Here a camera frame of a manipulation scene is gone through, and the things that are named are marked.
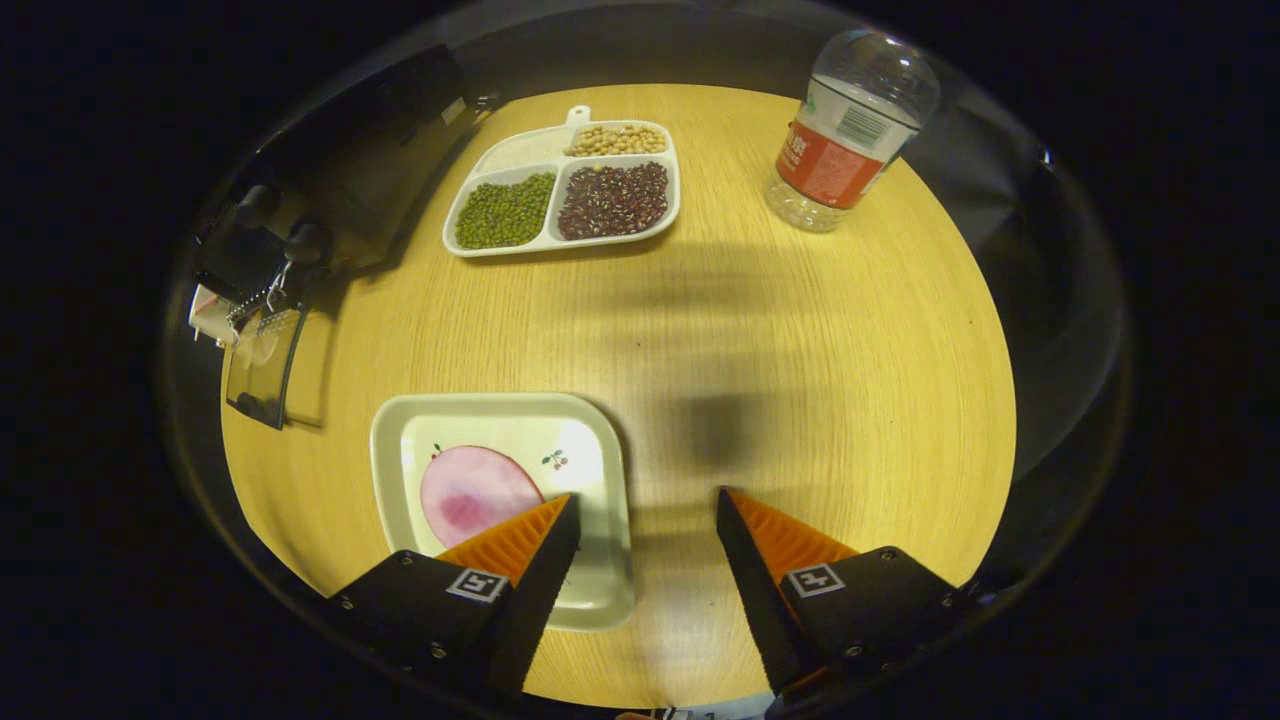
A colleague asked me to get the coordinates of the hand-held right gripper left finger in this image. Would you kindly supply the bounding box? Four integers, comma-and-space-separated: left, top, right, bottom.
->
325, 492, 583, 701

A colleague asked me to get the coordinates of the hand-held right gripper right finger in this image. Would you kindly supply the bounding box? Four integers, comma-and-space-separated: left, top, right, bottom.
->
715, 487, 976, 698

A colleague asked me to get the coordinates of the pink ham slice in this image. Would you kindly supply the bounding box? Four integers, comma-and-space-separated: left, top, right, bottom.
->
420, 445, 546, 549

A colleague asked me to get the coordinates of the white square plate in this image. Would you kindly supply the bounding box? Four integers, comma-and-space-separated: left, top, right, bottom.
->
370, 392, 636, 633

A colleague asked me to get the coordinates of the black electric oven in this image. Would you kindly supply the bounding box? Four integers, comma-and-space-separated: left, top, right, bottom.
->
190, 45, 501, 433

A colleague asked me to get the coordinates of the pile of green mung beans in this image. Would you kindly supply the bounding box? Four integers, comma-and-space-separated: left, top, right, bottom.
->
455, 172, 557, 250

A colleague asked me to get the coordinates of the pile of red beans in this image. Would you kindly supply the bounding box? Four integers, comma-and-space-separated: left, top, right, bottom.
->
557, 161, 670, 241

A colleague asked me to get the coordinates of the clear bottle with red label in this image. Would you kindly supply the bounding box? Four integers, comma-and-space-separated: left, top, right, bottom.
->
766, 28, 942, 234

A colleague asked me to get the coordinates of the white divided tray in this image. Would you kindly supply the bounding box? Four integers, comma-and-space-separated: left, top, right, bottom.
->
442, 105, 682, 259

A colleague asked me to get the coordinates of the pile of soybeans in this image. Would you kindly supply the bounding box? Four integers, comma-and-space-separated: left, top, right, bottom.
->
565, 123, 668, 158

